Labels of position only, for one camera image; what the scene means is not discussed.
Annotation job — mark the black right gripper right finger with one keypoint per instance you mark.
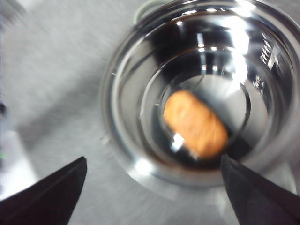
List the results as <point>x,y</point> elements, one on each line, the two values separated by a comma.
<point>257,200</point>

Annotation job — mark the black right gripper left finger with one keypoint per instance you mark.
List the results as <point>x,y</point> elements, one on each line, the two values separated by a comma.
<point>48,202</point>

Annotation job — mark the brown potato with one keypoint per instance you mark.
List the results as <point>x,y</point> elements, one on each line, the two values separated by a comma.
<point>194,124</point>

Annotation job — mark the green electric steamer pot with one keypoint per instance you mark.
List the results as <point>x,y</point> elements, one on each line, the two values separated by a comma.
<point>241,56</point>

